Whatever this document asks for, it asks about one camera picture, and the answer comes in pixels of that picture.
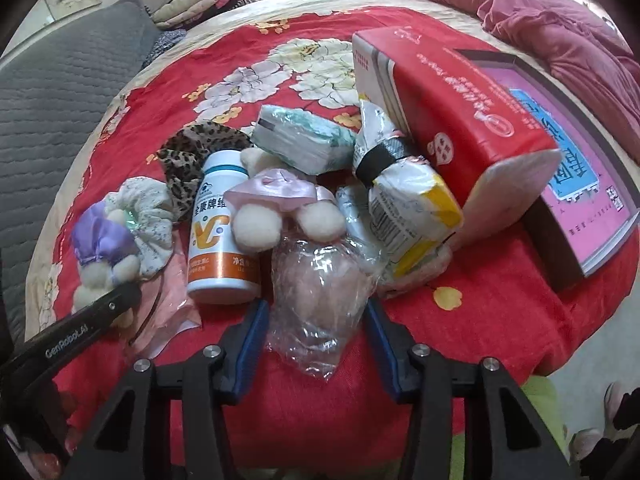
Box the purple bow pompom hair tie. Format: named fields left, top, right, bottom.
left=70, top=200, right=142, bottom=330

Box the white floral scrunchie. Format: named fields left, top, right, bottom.
left=103, top=177, right=175, bottom=281

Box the clear plastic bag pink item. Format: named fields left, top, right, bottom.
left=267, top=233, right=386, bottom=380

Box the leopard print scrunchie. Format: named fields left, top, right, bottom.
left=156, top=122, right=252, bottom=222

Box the pink bow pompom hair tie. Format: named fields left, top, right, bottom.
left=222, top=147, right=348, bottom=254

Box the green white tissue pack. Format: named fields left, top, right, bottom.
left=252, top=104, right=356, bottom=176

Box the green fuzzy clothing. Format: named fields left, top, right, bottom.
left=449, top=376, right=568, bottom=480

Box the pink flat plastic packet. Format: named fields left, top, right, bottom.
left=122, top=238, right=202, bottom=359

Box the red floral blanket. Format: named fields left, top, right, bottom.
left=50, top=6, right=639, bottom=474

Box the white orange vitamin bottle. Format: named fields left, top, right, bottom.
left=186, top=150, right=260, bottom=306

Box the pink shallow box tray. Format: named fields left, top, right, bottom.
left=461, top=50, right=639, bottom=290

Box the grey quilted headboard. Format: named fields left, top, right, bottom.
left=1, top=0, right=160, bottom=344

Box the red tissue box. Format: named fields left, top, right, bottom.
left=352, top=25, right=561, bottom=249

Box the folded blankets stack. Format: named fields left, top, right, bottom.
left=151, top=0, right=252, bottom=30

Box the pink quilted duvet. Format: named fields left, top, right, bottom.
left=431, top=0, right=639, bottom=160

